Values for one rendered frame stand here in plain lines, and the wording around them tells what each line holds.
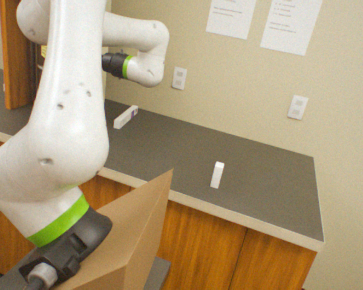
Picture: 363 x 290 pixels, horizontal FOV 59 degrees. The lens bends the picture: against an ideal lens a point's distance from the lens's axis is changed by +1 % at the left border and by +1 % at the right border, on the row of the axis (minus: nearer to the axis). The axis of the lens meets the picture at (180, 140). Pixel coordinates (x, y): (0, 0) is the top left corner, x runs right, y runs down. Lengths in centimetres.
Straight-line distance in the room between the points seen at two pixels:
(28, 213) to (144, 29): 70
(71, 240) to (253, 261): 75
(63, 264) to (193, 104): 130
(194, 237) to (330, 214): 92
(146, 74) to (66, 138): 72
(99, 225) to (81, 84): 28
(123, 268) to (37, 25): 58
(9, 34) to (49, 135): 117
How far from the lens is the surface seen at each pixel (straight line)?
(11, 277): 83
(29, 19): 86
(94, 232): 65
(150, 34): 111
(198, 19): 171
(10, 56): 164
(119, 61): 122
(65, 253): 63
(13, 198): 62
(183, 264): 133
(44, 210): 63
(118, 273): 52
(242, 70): 167
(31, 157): 51
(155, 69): 116
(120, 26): 101
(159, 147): 141
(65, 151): 48
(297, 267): 122
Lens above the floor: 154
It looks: 24 degrees down
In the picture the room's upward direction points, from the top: 11 degrees clockwise
